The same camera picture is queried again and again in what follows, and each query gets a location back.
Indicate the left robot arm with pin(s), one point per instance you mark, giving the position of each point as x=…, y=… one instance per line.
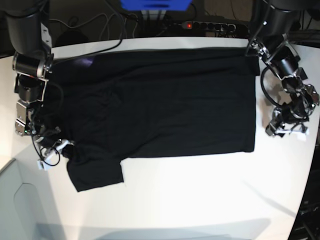
x=270, y=24

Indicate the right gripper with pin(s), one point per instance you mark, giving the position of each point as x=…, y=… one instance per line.
x=48, y=142

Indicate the black T-shirt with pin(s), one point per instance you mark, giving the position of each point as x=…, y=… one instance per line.
x=150, y=104

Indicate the black power strip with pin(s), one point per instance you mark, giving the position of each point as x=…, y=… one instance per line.
x=197, y=27

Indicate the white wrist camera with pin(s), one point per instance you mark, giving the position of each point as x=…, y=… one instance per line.
x=301, y=134
x=42, y=165

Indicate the blue plastic bin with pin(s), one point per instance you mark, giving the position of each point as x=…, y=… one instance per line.
x=157, y=5

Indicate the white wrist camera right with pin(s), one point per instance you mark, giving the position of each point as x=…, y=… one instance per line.
x=42, y=165

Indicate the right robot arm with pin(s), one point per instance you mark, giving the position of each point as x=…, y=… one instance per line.
x=28, y=29

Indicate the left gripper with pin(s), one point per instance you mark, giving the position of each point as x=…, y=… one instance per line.
x=283, y=122

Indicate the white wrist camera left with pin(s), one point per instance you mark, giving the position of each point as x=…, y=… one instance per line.
x=301, y=134

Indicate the grey cabinet beside table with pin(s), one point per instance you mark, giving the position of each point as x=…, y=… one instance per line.
x=27, y=210

